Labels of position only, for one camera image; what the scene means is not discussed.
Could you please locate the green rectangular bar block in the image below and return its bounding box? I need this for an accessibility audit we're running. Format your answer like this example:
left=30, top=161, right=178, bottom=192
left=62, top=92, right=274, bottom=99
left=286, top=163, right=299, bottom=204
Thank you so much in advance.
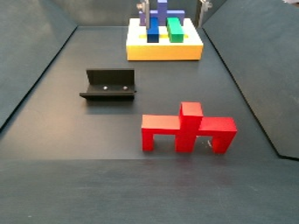
left=167, top=17, right=184, bottom=43

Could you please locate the purple cross-shaped block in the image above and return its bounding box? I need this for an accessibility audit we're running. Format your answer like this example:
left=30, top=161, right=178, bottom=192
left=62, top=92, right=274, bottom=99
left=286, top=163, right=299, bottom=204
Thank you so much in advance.
left=139, top=0, right=186, bottom=26

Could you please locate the black angle bracket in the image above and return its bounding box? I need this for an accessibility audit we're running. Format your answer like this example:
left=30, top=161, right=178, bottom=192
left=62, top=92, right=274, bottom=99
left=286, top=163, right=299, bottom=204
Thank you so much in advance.
left=79, top=68, right=136, bottom=101

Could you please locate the yellow wooden base board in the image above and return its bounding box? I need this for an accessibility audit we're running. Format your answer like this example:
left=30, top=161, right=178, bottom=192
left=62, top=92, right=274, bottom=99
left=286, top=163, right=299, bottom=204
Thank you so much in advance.
left=126, top=18, right=203, bottom=61

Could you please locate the blue rectangular bar block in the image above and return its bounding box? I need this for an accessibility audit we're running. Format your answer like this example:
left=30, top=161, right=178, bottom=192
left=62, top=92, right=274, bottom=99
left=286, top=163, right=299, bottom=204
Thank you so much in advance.
left=147, top=17, right=159, bottom=43

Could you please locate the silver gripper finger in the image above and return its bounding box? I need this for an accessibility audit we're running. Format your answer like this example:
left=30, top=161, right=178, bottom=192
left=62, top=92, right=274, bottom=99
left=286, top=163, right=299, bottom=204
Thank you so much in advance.
left=136, top=0, right=151, bottom=28
left=199, top=0, right=212, bottom=26

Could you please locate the red cross-shaped block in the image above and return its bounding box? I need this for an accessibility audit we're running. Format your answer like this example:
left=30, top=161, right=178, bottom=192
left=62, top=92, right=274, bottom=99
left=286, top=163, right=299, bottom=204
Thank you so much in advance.
left=142, top=101, right=238, bottom=154

